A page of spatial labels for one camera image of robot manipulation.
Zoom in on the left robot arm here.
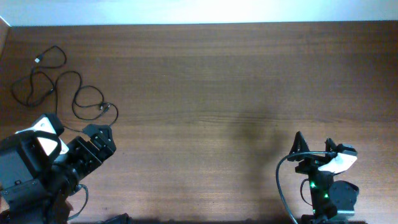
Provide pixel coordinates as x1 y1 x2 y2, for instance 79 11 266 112
1 124 116 223

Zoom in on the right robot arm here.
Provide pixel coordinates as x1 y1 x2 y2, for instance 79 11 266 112
288 131 359 223

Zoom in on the black cable bundle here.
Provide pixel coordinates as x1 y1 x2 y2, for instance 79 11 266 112
11 45 119 133

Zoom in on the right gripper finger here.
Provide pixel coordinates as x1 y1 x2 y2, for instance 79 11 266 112
287 131 310 162
325 138 336 152

